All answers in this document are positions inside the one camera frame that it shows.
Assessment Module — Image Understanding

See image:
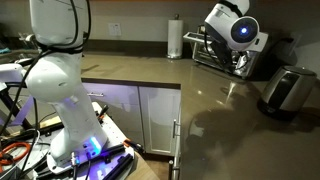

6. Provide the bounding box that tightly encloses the silver cabinet door handle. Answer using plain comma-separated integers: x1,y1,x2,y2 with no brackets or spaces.
172,119,180,138

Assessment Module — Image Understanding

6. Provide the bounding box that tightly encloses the silver lower cabinet handle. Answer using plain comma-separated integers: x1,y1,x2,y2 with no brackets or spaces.
168,160,180,180

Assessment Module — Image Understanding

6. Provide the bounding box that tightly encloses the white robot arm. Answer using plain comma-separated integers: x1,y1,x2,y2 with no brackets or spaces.
26,0,259,167

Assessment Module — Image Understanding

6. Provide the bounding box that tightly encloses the black orange handled clamp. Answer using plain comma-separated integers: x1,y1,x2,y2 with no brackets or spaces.
123,139,145,155

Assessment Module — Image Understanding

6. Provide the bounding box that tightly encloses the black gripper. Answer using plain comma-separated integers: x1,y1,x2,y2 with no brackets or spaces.
210,41,236,74

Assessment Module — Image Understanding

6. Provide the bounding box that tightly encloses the white cabinet drawer front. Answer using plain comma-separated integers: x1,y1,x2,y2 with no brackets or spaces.
84,83,144,144

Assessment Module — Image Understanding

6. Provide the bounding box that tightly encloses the white cabinet door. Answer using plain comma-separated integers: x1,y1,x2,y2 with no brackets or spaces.
139,87,181,156

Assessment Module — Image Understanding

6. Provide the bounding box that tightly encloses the white wall outlet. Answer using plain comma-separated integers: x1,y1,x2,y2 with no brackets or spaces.
108,23,121,36

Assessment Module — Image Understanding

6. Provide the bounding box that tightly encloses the silver toaster oven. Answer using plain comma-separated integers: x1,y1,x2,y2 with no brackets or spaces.
191,26,272,80

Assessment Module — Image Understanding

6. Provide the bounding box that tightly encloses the white paper towel roll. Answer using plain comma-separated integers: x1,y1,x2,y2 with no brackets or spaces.
167,14,183,59

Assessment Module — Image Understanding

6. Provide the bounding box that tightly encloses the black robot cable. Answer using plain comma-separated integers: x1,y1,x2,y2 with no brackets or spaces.
203,31,246,73

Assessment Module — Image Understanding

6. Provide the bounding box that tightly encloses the silver drawer handle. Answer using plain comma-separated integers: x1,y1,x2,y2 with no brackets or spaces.
87,92,104,97

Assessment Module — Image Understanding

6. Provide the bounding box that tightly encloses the stainless steel electric kettle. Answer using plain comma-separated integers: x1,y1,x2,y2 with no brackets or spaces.
257,66,317,121

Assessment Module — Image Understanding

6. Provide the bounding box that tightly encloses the white robot base cart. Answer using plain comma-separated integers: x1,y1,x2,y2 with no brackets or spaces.
0,63,136,180

